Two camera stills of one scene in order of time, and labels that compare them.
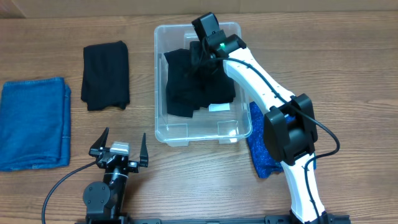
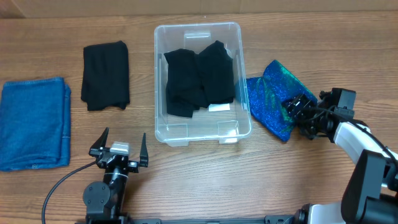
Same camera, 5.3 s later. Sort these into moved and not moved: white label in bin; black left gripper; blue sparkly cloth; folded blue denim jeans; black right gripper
Moved: blue sparkly cloth; black right gripper
Not moved: folded blue denim jeans; black left gripper; white label in bin
